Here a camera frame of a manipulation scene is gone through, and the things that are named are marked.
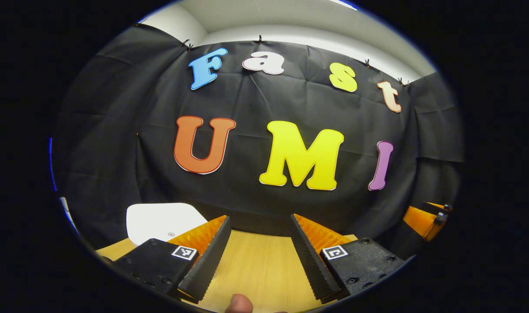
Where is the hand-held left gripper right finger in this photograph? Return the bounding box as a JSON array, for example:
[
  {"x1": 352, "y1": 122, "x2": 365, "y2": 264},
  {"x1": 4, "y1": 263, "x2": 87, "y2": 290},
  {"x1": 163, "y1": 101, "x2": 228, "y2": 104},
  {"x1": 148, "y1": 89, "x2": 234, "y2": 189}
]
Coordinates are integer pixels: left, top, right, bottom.
[{"x1": 289, "y1": 213, "x2": 406, "y2": 304}]

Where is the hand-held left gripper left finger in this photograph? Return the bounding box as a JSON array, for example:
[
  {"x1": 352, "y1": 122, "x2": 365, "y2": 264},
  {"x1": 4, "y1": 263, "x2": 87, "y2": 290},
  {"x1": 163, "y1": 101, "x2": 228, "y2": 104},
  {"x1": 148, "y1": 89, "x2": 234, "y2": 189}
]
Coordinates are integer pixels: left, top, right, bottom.
[{"x1": 112, "y1": 214, "x2": 232, "y2": 304}]

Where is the white desktop garbage bin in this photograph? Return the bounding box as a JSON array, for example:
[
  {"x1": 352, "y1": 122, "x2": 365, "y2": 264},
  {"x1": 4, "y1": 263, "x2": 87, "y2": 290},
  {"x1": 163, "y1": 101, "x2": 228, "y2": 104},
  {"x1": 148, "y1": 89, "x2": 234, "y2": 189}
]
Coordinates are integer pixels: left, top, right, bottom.
[{"x1": 126, "y1": 203, "x2": 209, "y2": 246}]

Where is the wooden desktop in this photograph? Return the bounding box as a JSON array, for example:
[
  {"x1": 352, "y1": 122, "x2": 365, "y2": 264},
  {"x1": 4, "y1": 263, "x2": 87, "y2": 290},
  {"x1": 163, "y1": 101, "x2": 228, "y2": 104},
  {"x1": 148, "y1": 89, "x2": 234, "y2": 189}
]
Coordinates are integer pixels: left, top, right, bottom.
[{"x1": 95, "y1": 230, "x2": 358, "y2": 313}]

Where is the black backdrop cloth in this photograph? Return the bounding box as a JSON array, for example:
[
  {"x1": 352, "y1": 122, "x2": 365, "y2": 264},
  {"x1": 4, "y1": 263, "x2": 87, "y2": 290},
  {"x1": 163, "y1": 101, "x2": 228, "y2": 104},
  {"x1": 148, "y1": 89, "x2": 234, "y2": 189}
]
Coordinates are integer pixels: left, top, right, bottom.
[{"x1": 51, "y1": 24, "x2": 465, "y2": 261}]

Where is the row of black cloth clips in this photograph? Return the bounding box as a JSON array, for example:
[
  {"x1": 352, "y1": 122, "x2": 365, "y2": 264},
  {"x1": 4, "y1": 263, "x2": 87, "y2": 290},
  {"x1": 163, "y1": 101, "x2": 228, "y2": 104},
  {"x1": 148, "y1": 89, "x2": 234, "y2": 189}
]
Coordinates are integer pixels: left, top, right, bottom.
[{"x1": 134, "y1": 22, "x2": 408, "y2": 87}]

